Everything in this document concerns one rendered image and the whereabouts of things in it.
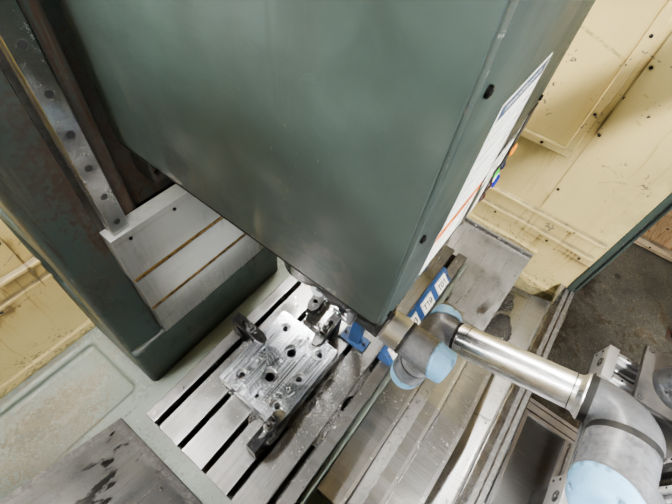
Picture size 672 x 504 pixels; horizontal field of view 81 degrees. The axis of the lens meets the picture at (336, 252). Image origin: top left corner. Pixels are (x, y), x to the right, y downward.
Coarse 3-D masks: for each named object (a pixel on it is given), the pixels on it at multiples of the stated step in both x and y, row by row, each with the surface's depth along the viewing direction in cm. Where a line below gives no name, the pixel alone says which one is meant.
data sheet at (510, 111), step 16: (544, 64) 48; (528, 80) 45; (512, 96) 42; (528, 96) 52; (512, 112) 48; (496, 128) 45; (496, 144) 53; (480, 160) 49; (480, 176) 58; (464, 192) 53
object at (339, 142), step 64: (64, 0) 58; (128, 0) 48; (192, 0) 41; (256, 0) 36; (320, 0) 32; (384, 0) 29; (448, 0) 26; (512, 0) 24; (576, 0) 42; (128, 64) 58; (192, 64) 48; (256, 64) 41; (320, 64) 36; (384, 64) 32; (448, 64) 29; (512, 64) 33; (128, 128) 72; (192, 128) 58; (256, 128) 48; (320, 128) 41; (384, 128) 36; (448, 128) 32; (512, 128) 59; (192, 192) 72; (256, 192) 58; (320, 192) 48; (384, 192) 41; (448, 192) 43; (320, 256) 58; (384, 256) 48; (384, 320) 61
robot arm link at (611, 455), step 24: (600, 432) 68; (624, 432) 67; (576, 456) 69; (600, 456) 65; (624, 456) 64; (648, 456) 64; (576, 480) 65; (600, 480) 62; (624, 480) 61; (648, 480) 62
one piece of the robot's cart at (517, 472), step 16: (528, 416) 197; (544, 416) 196; (528, 432) 192; (544, 432) 193; (560, 432) 193; (576, 432) 193; (512, 448) 185; (528, 448) 188; (544, 448) 189; (560, 448) 189; (512, 464) 183; (528, 464) 184; (544, 464) 184; (560, 464) 183; (496, 480) 177; (512, 480) 179; (528, 480) 180; (544, 480) 180; (496, 496) 175; (512, 496) 175; (528, 496) 176
